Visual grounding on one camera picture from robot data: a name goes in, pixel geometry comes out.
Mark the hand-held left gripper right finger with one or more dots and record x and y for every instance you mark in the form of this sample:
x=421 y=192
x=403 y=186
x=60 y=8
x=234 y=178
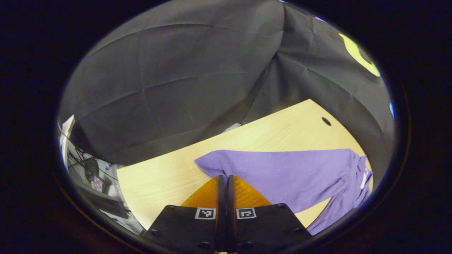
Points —
x=230 y=211

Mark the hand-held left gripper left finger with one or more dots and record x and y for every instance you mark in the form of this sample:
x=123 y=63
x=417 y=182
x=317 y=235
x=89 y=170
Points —
x=221 y=211

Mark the purple collared shirt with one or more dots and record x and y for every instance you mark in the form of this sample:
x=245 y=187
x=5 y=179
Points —
x=282 y=176

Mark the black backdrop cloth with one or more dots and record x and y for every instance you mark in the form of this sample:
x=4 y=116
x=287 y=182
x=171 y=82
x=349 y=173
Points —
x=176 y=88

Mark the white panel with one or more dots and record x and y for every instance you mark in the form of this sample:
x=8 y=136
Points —
x=67 y=130

